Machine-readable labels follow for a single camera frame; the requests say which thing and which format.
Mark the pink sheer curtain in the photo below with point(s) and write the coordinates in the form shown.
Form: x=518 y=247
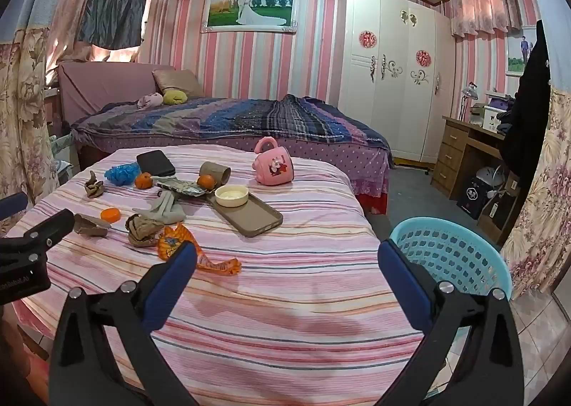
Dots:
x=71 y=0

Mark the small framed photo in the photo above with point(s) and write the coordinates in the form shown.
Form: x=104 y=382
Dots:
x=517 y=53

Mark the black hanging garment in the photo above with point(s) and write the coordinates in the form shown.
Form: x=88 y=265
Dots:
x=528 y=120

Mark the orange snack wrapper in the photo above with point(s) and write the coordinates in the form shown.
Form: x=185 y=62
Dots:
x=171 y=240

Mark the pink cloth bundle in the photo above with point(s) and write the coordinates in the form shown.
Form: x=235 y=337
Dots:
x=149 y=101

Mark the pale green cloth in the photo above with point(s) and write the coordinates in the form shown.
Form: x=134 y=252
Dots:
x=60 y=151

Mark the black phone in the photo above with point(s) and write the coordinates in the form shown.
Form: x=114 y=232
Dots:
x=155 y=162

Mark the framed wedding picture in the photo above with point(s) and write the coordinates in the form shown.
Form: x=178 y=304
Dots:
x=250 y=8

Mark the twisted brown paper scrap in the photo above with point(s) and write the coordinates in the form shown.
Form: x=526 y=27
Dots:
x=94 y=186

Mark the brown phone case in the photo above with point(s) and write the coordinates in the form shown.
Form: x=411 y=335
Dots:
x=256 y=218

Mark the wooden desk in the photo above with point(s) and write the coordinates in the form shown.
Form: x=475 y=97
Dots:
x=450 y=156

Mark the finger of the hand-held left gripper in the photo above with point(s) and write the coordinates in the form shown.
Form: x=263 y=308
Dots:
x=11 y=205
x=49 y=227

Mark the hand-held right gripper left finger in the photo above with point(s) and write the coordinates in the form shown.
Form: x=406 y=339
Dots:
x=171 y=281

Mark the beige pillow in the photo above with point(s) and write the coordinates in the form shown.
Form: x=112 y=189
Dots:
x=178 y=82

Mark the desk lamp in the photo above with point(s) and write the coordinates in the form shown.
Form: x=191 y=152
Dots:
x=469 y=91

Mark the yellow-green cloth bundle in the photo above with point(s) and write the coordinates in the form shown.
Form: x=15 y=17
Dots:
x=175 y=96

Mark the light blue plastic basket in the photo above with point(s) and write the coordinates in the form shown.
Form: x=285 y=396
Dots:
x=446 y=227

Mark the white round appliance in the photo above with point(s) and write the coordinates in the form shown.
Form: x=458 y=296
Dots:
x=488 y=176

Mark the pink headboard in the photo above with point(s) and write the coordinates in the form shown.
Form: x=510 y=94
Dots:
x=102 y=84

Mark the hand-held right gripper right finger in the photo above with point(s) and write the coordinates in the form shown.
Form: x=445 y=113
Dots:
x=403 y=281

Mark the floral curtain with black garment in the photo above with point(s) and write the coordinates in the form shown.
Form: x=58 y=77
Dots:
x=544 y=209

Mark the orange tangerine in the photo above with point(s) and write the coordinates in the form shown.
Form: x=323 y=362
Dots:
x=206 y=182
x=143 y=181

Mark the grey sock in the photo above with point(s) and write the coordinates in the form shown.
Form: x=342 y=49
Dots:
x=167 y=209

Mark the orange bottle cap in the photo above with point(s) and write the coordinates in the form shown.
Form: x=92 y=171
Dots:
x=110 y=214

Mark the brown paper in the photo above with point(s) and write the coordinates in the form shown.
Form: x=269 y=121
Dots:
x=91 y=225

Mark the purple case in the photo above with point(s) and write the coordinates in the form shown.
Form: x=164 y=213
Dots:
x=502 y=101

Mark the pink window valance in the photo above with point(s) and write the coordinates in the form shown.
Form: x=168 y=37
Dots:
x=486 y=8

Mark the white wardrobe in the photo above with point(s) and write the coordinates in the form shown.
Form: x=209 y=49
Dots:
x=392 y=111

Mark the white box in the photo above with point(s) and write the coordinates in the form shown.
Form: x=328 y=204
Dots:
x=493 y=118

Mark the plaid quilt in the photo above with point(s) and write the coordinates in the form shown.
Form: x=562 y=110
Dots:
x=250 y=118

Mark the cream plastic lid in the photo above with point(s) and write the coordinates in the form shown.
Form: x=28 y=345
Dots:
x=232 y=197

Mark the brown paper ball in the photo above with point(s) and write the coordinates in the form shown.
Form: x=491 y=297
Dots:
x=142 y=229

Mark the blue mesh scrubber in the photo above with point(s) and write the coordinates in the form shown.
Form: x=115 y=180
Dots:
x=121 y=173

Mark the black paper bag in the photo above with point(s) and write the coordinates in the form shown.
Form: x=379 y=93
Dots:
x=473 y=198

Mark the silver foil wrapper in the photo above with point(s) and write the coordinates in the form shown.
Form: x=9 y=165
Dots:
x=180 y=188

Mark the bed with plaid blanket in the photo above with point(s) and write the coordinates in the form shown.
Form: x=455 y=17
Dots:
x=312 y=151

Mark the cardboard tube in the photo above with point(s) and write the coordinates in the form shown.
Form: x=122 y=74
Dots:
x=214 y=169

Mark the pink cartoon mug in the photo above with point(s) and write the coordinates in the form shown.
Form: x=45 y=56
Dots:
x=274 y=167

